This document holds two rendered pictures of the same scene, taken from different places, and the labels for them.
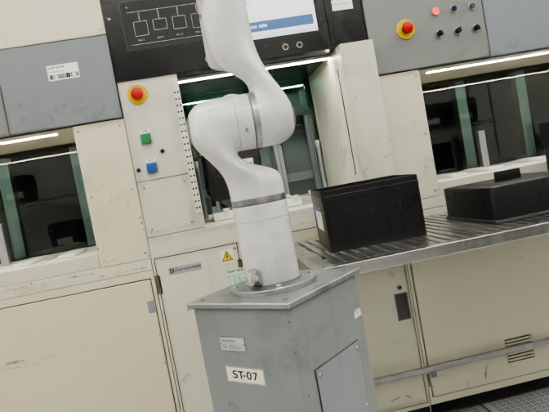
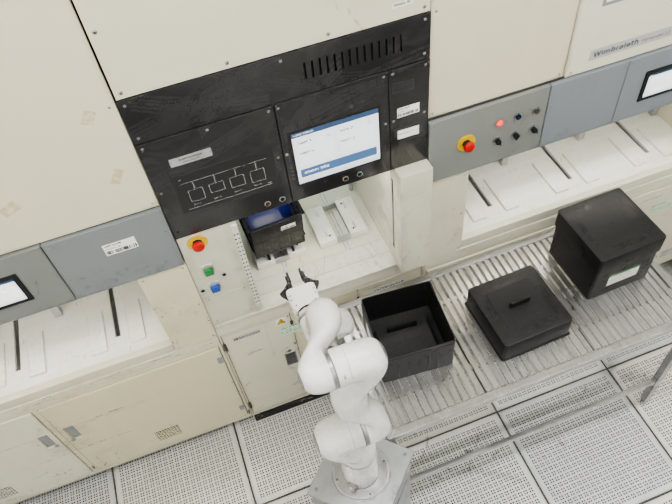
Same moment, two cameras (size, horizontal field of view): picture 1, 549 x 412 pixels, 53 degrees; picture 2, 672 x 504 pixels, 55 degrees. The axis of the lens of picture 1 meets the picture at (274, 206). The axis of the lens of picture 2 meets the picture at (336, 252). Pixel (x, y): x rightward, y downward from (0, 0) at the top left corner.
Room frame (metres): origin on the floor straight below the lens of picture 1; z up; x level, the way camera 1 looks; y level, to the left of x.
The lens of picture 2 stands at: (0.41, 0.11, 2.96)
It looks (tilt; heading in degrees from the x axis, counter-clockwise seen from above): 51 degrees down; 353
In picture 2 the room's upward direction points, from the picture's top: 8 degrees counter-clockwise
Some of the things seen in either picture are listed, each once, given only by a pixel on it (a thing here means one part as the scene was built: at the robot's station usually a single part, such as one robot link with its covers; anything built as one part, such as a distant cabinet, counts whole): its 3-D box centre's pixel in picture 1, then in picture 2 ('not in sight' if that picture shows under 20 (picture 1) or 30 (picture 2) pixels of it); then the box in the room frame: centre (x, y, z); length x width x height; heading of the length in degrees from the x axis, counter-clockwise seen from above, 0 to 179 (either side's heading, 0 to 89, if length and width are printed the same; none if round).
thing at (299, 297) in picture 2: not in sight; (304, 300); (1.64, 0.09, 1.19); 0.11 x 0.10 x 0.07; 7
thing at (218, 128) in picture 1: (234, 151); (345, 440); (1.19, 0.06, 1.07); 0.19 x 0.12 x 0.24; 97
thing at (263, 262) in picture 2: (238, 209); (275, 240); (2.18, 0.14, 0.89); 0.22 x 0.21 x 0.04; 7
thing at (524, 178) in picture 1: (510, 190); (518, 309); (1.63, -0.70, 0.83); 0.29 x 0.29 x 0.13; 9
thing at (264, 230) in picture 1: (266, 244); (359, 462); (1.20, 0.03, 0.85); 0.19 x 0.19 x 0.18
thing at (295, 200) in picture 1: (304, 197); (335, 220); (2.22, -0.13, 0.89); 0.22 x 0.21 x 0.04; 7
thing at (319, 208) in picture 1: (364, 210); (406, 331); (1.64, -0.26, 0.85); 0.28 x 0.28 x 0.17; 2
